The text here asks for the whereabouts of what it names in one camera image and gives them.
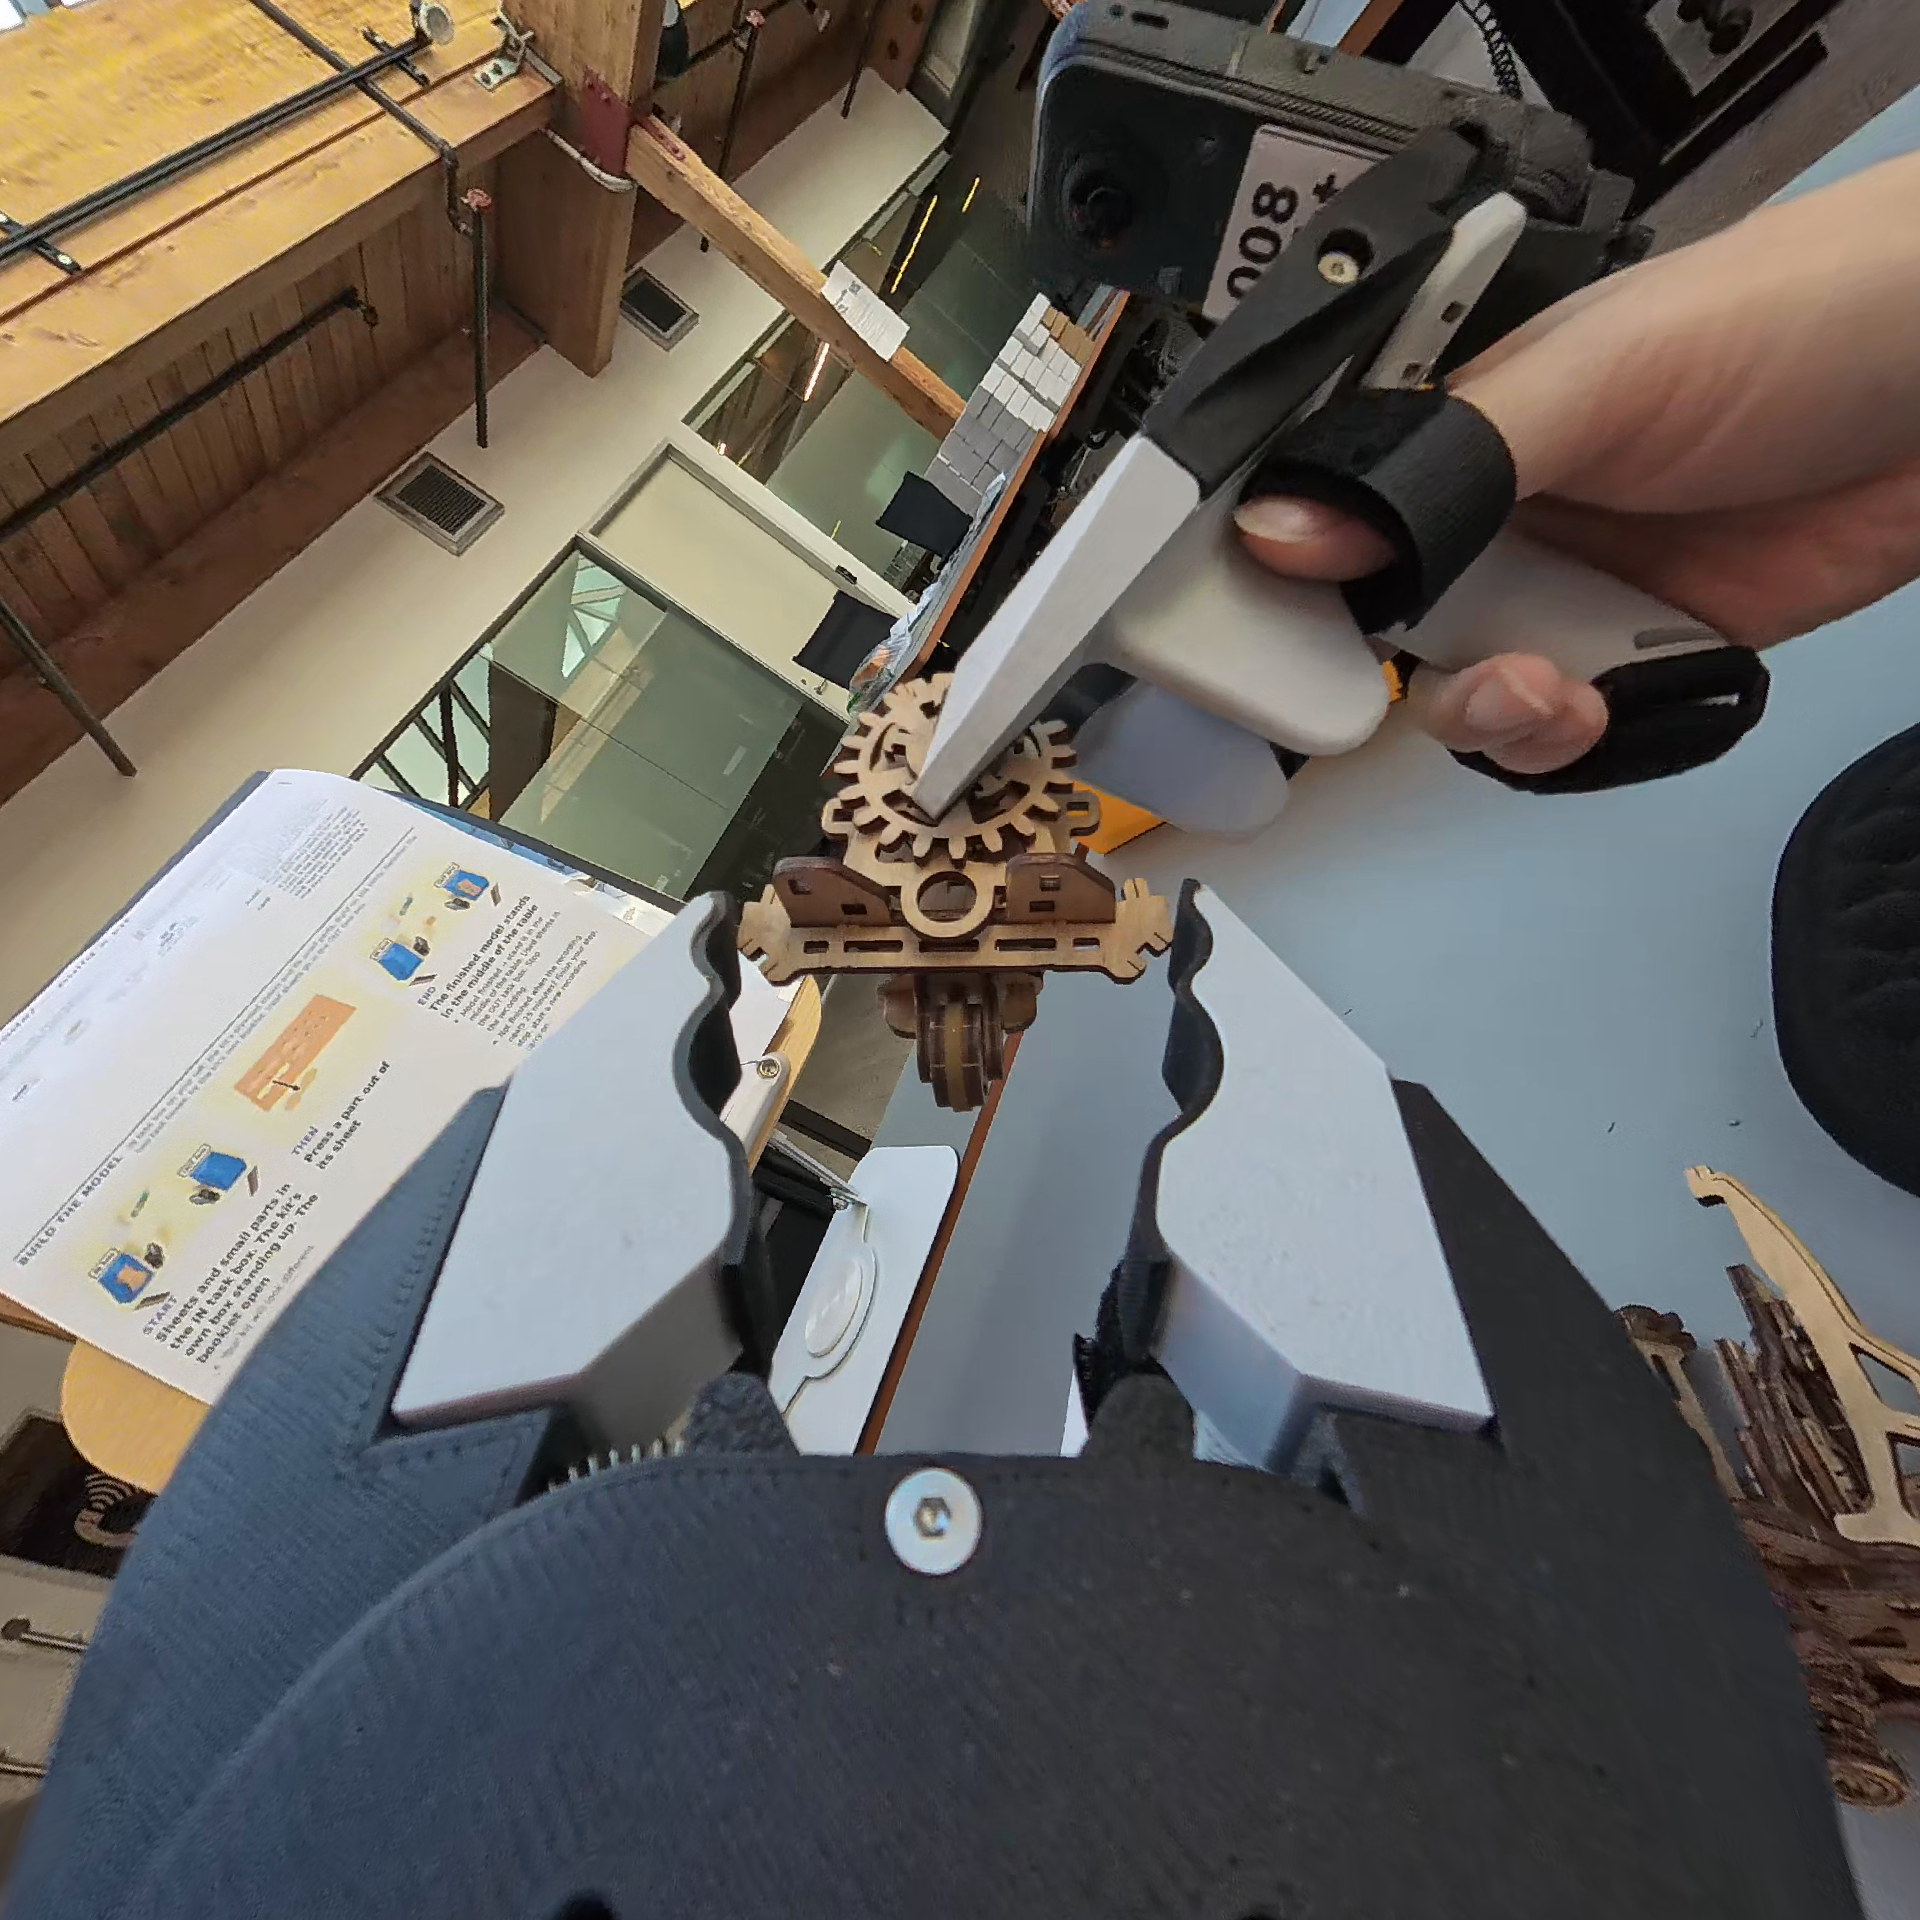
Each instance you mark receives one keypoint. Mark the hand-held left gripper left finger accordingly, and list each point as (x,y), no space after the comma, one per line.
(585,1200)

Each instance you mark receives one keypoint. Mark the wall air vent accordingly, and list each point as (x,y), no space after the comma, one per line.
(656,308)
(438,503)

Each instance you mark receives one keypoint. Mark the printed instruction poster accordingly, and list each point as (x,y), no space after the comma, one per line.
(300,1049)

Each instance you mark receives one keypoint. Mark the black textured object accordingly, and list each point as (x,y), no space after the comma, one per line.
(1861,960)

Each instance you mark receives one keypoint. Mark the white plastic desk cover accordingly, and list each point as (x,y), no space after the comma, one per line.
(885,1245)

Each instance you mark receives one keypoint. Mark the partly built wooden model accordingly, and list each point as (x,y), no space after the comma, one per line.
(1799,1440)

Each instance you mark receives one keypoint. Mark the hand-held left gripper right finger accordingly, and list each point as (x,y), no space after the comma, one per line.
(1307,1200)

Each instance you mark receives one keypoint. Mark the stack of white boxes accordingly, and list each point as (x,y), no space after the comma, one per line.
(1005,398)

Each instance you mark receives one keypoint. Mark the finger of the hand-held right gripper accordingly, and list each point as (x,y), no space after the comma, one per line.
(1185,764)
(1049,630)

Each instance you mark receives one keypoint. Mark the person's right hand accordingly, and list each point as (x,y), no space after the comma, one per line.
(1725,421)

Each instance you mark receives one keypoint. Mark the wooden gear assembly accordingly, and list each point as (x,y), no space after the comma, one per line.
(1049,897)

